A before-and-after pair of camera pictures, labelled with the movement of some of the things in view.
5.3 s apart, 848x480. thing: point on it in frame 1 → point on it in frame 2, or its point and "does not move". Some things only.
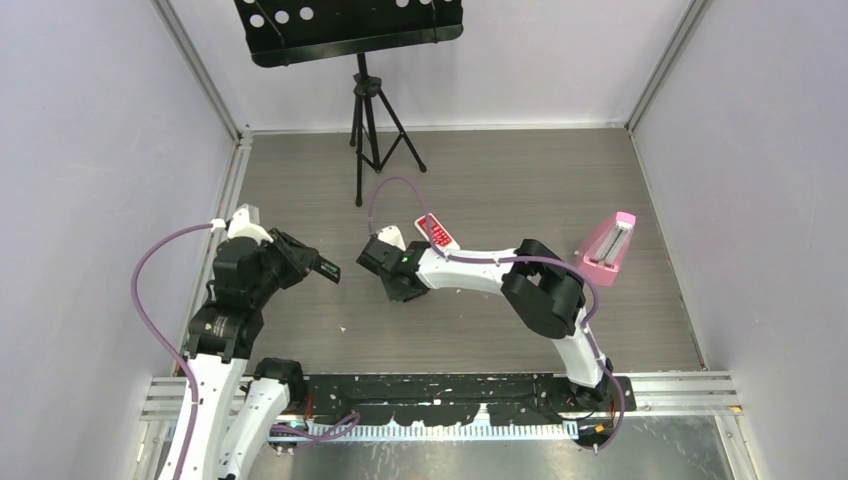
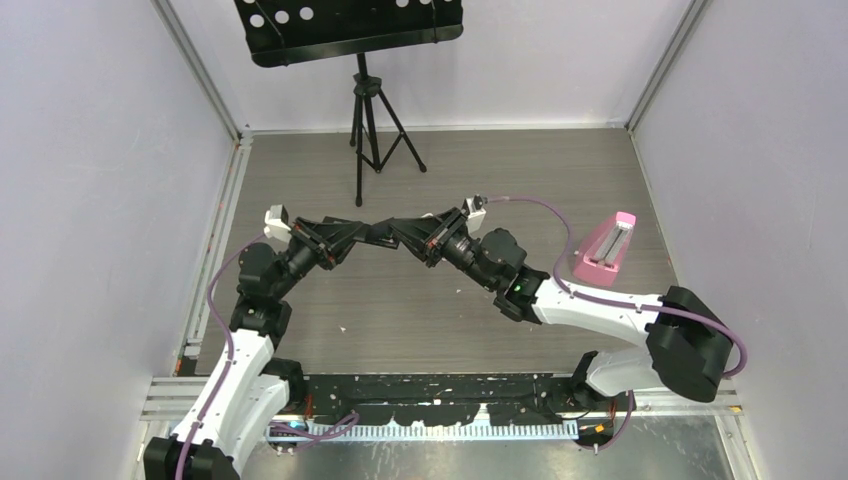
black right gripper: x=396 y=294 → x=431 y=236
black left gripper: x=299 y=258 → x=320 y=239
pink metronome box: x=602 y=258 does not move
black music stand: x=290 y=32 does not move
